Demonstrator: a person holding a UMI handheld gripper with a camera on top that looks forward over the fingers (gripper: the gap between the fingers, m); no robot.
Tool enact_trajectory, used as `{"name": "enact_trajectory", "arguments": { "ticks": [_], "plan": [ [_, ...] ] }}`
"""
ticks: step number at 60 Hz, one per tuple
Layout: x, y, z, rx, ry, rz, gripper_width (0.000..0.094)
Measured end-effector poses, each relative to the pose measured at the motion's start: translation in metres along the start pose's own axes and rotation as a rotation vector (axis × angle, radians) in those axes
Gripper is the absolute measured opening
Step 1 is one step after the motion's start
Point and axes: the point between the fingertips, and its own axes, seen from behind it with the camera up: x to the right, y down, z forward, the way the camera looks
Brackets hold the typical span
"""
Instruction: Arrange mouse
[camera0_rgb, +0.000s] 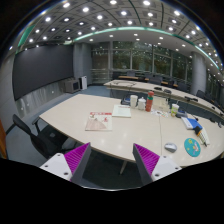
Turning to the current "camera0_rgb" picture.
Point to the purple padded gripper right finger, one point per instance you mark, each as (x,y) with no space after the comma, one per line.
(151,166)

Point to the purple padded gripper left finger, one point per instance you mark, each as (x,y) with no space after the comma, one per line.
(69,166)

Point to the grey computer mouse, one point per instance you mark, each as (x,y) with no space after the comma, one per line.
(171,147)

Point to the round teal mouse pad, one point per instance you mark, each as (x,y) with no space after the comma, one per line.
(192,147)

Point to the black office chair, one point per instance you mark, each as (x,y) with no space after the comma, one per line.
(47,141)

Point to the red and white magazine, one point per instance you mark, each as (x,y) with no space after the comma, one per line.
(99,121)

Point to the blue notebook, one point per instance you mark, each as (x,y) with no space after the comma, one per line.
(190,124)

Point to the green white drink cup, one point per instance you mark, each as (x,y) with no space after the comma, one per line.
(174,109)

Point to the red orange bottle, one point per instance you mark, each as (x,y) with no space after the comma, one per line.
(149,101)

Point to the white booklet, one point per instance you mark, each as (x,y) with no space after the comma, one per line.
(121,111)

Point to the white jar with lid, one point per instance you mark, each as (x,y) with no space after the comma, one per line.
(141,103)

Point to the long back conference table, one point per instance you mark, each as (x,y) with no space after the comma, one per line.
(134,86)

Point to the grey box cabinet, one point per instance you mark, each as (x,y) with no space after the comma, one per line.
(71,86)

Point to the white air purifier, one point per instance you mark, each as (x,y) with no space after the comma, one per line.
(83,82)

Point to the large dark wall screen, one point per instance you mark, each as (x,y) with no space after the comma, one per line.
(38,67)

